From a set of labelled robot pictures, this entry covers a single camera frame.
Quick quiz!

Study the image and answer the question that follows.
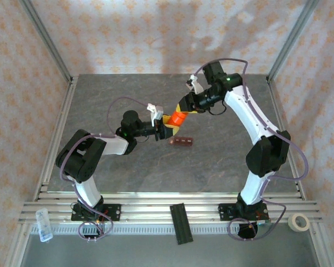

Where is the orange pill bottle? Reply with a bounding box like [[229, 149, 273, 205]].
[[166, 110, 189, 127]]

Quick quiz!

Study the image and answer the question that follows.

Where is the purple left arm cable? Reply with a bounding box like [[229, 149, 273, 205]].
[[60, 96, 154, 243]]

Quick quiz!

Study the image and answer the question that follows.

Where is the white masking tape roll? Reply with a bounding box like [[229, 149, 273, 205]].
[[288, 213, 311, 233]]

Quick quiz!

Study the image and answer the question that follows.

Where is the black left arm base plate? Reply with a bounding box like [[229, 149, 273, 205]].
[[71, 203, 121, 222]]

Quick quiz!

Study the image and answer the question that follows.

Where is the brown chocolate bar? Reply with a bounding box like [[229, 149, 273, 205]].
[[168, 136, 194, 147]]

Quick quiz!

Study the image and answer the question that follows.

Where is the aluminium side rail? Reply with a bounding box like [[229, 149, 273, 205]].
[[266, 77, 307, 201], [32, 76, 79, 201]]

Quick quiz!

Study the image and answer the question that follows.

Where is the orange bottle cap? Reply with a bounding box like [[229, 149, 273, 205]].
[[172, 110, 189, 121]]

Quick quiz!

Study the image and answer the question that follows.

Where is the white orange patterned curtain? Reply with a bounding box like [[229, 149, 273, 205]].
[[0, 0, 334, 267]]

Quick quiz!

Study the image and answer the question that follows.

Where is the aluminium front rail frame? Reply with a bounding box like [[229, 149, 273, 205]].
[[18, 191, 323, 226]]

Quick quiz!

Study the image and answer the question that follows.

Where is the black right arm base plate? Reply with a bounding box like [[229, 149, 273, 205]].
[[218, 202, 268, 222]]

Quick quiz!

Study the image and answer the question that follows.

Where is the white slotted cable duct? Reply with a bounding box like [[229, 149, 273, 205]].
[[30, 224, 314, 235]]

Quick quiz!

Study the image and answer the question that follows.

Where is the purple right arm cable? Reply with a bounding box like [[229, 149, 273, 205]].
[[202, 57, 310, 242]]

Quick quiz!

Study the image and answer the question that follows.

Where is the grey metal panel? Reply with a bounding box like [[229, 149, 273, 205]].
[[19, 233, 321, 267]]

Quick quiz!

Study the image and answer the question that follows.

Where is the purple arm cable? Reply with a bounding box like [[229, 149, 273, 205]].
[[60, 96, 154, 243], [202, 57, 310, 242]]

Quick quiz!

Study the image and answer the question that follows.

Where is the aluminium corner post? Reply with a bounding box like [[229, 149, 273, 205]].
[[18, 0, 75, 84], [267, 0, 321, 84]]

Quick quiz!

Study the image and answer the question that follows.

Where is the black right camera cable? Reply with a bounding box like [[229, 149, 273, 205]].
[[204, 100, 227, 116]]

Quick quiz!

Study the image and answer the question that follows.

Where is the black plastic rail piece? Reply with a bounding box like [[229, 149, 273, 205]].
[[169, 204, 194, 245]]

